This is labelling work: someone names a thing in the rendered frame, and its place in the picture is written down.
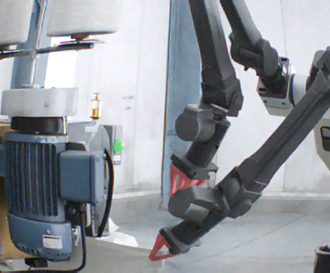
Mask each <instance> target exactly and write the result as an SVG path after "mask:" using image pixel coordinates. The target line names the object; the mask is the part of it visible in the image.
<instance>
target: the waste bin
mask: <svg viewBox="0 0 330 273"><path fill-rule="evenodd" d="M314 252H315V260H314V266H313V269H314V270H313V273H330V253H329V252H330V241H327V242H326V243H323V244H320V245H318V246H317V247H316V248H315V251H314Z"/></svg>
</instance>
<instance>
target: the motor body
mask: <svg viewBox="0 0 330 273"><path fill-rule="evenodd" d="M5 139H7V140H6V141H4V174H5V179H4V181H5V191H6V204H7V205H8V206H10V207H11V210H8V211H7V217H6V219H7V220H8V227H9V232H10V238H11V241H12V243H13V244H14V246H15V247H16V248H17V249H18V250H20V251H22V252H24V253H26V254H29V255H33V256H34V257H39V258H48V259H65V258H67V257H69V255H70V253H71V252H72V232H73V231H74V228H72V227H71V222H70V220H68V219H66V218H65V215H64V204H67V200H63V199H62V198H61V197H60V194H59V192H58V181H57V172H58V170H57V158H59V156H60V153H62V152H63V151H64V152H66V146H65V143H66V142H68V134H65V133H61V132H39V133H29V132H23V131H7V132H5ZM5 151H6V161H5ZM5 164H6V171H5Z"/></svg>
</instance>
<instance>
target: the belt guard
mask: <svg viewBox="0 0 330 273"><path fill-rule="evenodd" d="M78 95H79V89H78V88H77V87H70V88H65V87H60V88H42V89H40V88H35V89H6V90H5V89H4V90H3V91H2V97H1V113H0V115H4V116H7V115H9V116H18V117H19V116H27V117H35V116H41V117H54V116H64V117H70V116H77V102H78Z"/></svg>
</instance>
